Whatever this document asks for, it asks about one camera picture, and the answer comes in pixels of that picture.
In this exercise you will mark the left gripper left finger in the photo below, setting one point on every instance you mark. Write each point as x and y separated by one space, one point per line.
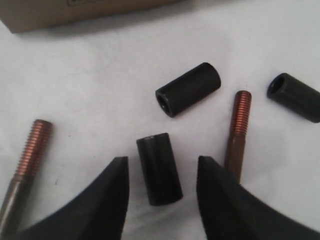
95 207

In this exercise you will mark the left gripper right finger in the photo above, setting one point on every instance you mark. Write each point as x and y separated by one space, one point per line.
240 212

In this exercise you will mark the cardboard box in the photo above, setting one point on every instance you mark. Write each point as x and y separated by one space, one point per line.
75 12

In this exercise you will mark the black cylindrical sleeve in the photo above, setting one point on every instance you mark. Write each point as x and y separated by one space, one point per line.
159 168
295 96
188 89

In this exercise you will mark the copper threaded bolt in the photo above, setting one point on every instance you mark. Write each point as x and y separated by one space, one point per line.
26 160
238 130

